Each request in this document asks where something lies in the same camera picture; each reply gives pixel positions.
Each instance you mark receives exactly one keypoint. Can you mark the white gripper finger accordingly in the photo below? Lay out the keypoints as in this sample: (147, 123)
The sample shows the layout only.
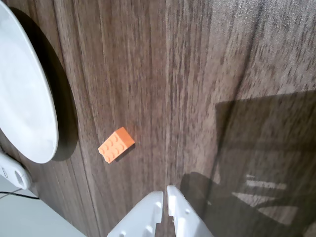
(185, 217)
(143, 217)

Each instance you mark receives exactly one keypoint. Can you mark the orange lego block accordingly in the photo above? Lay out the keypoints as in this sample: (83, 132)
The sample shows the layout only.
(114, 146)

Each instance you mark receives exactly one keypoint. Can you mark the white round plate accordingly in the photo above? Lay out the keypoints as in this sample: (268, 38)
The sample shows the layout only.
(19, 86)

